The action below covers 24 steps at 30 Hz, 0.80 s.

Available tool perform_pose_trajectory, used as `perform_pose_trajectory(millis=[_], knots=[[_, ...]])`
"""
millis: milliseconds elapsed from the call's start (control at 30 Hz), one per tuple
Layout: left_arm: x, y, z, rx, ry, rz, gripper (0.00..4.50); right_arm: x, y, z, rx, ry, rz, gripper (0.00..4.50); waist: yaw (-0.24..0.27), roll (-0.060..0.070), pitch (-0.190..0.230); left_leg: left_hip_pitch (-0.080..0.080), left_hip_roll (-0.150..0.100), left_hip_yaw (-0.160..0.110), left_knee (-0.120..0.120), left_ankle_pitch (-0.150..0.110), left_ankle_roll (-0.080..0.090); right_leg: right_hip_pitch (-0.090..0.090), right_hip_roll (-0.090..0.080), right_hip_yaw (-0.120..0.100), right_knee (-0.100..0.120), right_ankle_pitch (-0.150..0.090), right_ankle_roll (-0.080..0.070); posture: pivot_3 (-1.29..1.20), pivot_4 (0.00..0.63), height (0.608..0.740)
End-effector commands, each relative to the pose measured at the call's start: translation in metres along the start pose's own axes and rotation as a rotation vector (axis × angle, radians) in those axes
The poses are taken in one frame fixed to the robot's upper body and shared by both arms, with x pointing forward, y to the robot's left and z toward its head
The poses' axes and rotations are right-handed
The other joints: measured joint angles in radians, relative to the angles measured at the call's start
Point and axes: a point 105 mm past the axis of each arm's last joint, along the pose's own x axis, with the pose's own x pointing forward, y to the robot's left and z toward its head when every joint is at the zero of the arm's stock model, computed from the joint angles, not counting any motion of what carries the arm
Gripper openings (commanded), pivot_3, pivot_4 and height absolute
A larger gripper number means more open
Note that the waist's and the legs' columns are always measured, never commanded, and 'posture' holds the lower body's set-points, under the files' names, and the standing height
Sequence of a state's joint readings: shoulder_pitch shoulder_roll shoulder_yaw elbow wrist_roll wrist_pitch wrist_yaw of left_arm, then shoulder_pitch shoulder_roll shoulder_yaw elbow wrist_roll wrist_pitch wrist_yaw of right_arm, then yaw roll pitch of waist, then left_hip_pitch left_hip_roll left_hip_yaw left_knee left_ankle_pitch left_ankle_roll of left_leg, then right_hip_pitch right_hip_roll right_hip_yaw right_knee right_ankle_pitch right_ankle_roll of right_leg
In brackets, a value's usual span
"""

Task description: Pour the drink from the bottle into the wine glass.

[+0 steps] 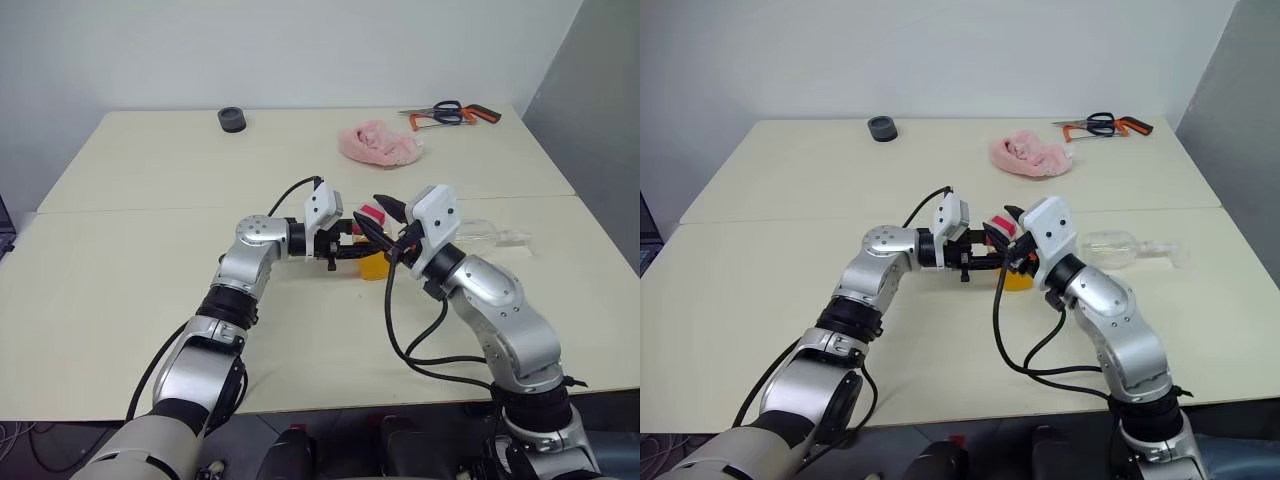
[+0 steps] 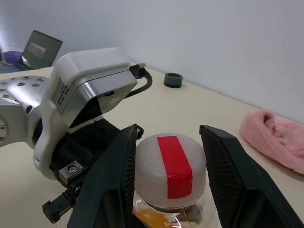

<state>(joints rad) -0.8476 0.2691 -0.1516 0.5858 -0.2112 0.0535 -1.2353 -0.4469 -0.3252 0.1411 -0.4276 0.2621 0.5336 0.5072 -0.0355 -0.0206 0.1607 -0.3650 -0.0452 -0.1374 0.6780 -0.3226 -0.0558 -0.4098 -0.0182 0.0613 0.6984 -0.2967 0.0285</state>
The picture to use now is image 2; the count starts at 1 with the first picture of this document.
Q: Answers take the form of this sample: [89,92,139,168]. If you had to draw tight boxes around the black round cable grommet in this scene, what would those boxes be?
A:
[163,72,184,89]

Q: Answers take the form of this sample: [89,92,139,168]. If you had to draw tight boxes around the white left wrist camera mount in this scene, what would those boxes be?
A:
[33,47,139,181]

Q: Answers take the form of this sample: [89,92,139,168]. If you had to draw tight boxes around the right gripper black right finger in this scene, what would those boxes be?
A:
[199,124,304,228]

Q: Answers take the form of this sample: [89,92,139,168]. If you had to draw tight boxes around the purple cloth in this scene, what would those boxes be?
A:
[4,50,24,65]

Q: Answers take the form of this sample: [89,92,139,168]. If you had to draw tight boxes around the dark grey laptop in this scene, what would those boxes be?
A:
[20,30,64,70]

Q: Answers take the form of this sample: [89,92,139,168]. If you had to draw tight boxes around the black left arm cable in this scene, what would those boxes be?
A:
[127,62,154,99]

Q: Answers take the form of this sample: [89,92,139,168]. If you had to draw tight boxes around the clear bottle with white cap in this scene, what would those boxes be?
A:
[132,132,220,228]

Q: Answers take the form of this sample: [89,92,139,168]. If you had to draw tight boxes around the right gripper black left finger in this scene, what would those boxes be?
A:
[67,123,139,228]

